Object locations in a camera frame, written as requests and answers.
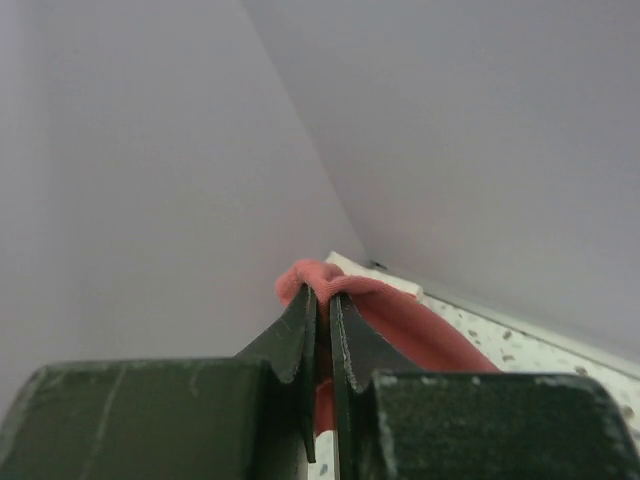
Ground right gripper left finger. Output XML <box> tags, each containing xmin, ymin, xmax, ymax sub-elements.
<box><xmin>1</xmin><ymin>287</ymin><xmax>317</xmax><ymax>479</ymax></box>

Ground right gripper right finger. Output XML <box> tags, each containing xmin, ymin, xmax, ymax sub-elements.
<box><xmin>330</xmin><ymin>294</ymin><xmax>639</xmax><ymax>480</ymax></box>

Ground pink t shirt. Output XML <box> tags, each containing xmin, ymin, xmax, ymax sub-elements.
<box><xmin>275</xmin><ymin>259</ymin><xmax>499</xmax><ymax>435</ymax></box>

